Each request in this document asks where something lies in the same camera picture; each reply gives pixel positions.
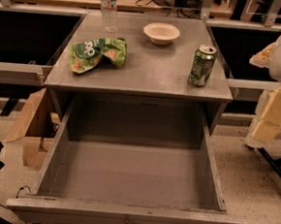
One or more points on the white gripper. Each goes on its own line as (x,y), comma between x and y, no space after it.
(269,126)

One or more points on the green soda can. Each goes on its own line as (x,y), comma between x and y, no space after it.
(202,65)

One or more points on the open grey top drawer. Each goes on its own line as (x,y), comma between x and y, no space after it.
(114,160)

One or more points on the black chair base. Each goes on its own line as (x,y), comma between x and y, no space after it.
(275,164)

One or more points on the white bowl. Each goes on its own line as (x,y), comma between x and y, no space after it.
(161,33)

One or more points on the grey cabinet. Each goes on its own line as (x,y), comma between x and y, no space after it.
(150,70)

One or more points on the clear plastic water bottle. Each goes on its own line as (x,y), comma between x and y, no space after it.
(109,13)

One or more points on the green chip bag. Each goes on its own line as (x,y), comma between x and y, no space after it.
(87,55)

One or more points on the brown cardboard box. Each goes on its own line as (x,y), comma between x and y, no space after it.
(35,126)

